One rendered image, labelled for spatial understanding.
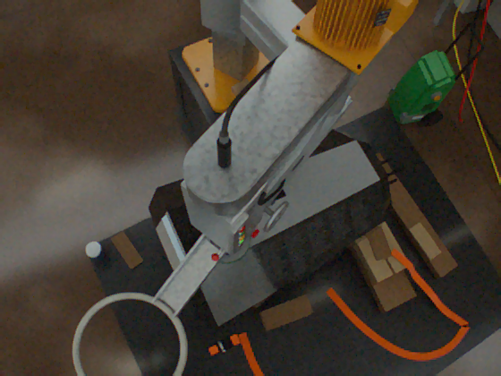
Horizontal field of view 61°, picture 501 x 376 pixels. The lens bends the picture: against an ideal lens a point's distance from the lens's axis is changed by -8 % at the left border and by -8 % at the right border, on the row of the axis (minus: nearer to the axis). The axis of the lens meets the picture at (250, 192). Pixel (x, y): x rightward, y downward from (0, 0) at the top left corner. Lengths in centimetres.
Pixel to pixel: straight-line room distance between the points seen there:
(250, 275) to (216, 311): 24
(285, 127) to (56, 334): 218
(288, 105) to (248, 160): 23
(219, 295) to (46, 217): 154
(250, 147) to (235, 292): 104
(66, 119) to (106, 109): 31
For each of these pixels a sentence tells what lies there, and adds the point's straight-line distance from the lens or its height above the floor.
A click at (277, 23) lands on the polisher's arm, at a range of 195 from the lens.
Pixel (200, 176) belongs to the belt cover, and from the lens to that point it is 134.
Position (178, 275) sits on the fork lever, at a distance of 204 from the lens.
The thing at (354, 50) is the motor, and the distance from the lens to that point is 161.
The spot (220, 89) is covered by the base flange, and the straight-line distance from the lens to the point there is 258.
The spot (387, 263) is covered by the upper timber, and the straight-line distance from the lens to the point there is 298.
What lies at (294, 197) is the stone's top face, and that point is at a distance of 226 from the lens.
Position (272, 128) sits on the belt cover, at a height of 170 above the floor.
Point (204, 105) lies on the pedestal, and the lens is 258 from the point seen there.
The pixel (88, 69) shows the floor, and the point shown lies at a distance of 381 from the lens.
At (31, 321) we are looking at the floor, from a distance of 320.
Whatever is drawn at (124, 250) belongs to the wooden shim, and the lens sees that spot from 306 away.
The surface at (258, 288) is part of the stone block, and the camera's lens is 230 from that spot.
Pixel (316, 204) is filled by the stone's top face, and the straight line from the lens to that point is 227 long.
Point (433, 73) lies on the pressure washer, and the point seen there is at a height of 54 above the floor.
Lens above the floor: 293
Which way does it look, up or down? 69 degrees down
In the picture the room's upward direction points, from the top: 7 degrees clockwise
